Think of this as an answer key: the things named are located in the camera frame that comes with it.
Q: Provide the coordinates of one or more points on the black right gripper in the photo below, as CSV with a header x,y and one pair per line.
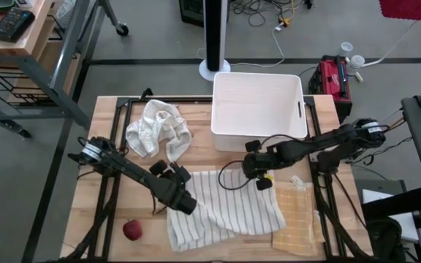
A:
x,y
258,164

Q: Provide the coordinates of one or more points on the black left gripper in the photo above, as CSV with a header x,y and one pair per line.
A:
x,y
175,193

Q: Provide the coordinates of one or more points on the white pink-striped towel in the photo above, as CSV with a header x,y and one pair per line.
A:
x,y
225,212

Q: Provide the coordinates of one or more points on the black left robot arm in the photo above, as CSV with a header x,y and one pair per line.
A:
x,y
130,170

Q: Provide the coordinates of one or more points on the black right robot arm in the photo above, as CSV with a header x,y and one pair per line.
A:
x,y
324,142

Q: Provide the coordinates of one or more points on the yellow checked towel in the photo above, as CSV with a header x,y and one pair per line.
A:
x,y
294,219

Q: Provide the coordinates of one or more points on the crumpled white towel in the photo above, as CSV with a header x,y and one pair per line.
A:
x,y
155,128

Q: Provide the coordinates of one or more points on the red apple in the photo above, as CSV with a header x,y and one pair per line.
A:
x,y
132,230

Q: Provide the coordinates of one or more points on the white perforated plastic basket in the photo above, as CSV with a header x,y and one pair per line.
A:
x,y
254,106

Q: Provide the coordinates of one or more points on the red black tool bag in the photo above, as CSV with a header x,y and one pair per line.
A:
x,y
329,80

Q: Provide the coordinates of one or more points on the white board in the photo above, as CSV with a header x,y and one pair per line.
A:
x,y
375,197

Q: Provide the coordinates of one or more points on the white plastic jar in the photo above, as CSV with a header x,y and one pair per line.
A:
x,y
346,48
356,64

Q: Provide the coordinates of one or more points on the orange power plug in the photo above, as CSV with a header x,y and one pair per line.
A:
x,y
285,22

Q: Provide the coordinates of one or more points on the black equipment box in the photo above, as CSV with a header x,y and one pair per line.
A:
x,y
192,12

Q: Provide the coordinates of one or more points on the black caster wheel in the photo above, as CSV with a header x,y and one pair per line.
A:
x,y
122,30

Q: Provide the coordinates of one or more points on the red foam panel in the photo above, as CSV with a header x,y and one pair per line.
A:
x,y
411,9

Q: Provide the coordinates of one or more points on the black keypad device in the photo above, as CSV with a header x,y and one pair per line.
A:
x,y
13,23

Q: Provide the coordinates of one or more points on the green box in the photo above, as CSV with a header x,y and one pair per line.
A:
x,y
2,3

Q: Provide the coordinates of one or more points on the black aluminium table frame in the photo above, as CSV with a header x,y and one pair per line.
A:
x,y
192,99

